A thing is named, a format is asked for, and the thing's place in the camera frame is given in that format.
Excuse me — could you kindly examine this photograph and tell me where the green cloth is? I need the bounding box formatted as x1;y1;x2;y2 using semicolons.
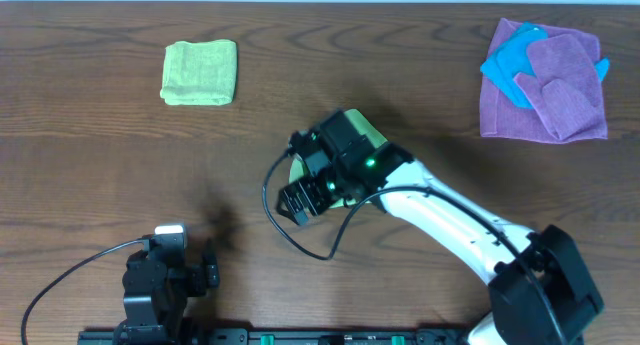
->
288;109;387;207
159;39;238;106

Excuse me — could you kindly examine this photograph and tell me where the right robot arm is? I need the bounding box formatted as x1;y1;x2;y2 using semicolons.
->
275;136;604;344

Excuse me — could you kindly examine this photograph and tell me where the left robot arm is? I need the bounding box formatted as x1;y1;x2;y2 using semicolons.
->
111;244;220;345

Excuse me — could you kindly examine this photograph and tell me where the folded green cloth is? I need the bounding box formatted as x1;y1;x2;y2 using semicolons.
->
159;39;238;106

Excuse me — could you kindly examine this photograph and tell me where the large purple cloth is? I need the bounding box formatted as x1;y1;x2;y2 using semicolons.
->
479;18;603;143

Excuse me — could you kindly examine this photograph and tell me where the blue cloth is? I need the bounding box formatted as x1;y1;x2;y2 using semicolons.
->
480;20;600;109

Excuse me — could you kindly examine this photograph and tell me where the small purple cloth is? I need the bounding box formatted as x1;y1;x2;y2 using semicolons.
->
514;34;610;144

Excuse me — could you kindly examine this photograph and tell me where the left black cable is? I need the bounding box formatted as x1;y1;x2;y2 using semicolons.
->
20;237;151;345

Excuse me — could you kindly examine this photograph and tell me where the black cable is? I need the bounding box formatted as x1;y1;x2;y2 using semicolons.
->
261;149;569;345
20;237;151;345

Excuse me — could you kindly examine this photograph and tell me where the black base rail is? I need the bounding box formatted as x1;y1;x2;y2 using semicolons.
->
77;326;471;345

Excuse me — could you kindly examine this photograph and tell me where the right black cable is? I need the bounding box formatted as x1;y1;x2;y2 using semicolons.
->
261;149;569;345

